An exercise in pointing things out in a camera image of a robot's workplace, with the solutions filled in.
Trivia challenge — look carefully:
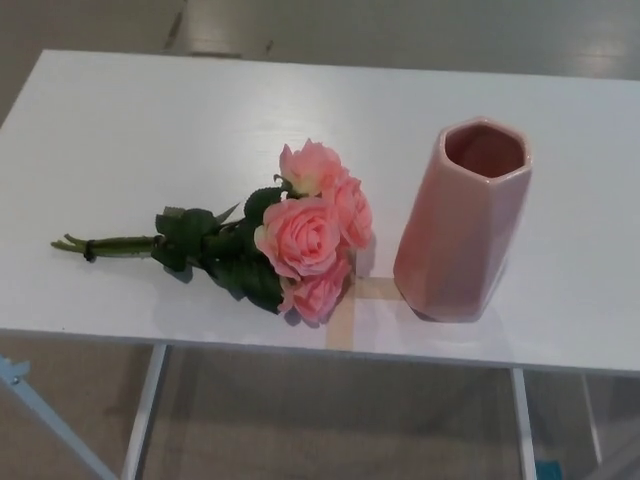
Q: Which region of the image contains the beige tape strip crosswise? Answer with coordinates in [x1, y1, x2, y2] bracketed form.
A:
[354, 275, 402, 303]

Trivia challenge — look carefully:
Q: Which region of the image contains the light blue metal bar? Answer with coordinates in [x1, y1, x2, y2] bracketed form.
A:
[0, 351, 119, 480]

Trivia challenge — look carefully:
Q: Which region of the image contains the pink artificial rose bouquet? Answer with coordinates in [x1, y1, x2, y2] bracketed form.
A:
[49, 138, 375, 327]

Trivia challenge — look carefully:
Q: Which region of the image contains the beige tape strip lengthwise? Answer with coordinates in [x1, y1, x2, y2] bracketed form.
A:
[323, 293, 358, 351]

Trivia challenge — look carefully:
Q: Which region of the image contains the blue floor tape piece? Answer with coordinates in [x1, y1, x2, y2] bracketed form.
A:
[536, 458, 569, 480]

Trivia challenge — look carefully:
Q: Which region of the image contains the pink faceted ceramic vase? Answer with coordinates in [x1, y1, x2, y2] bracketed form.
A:
[392, 115, 534, 320]

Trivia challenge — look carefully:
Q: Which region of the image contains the white table leg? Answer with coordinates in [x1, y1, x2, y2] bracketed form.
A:
[581, 372, 609, 480]
[509, 367, 539, 480]
[121, 343, 169, 480]

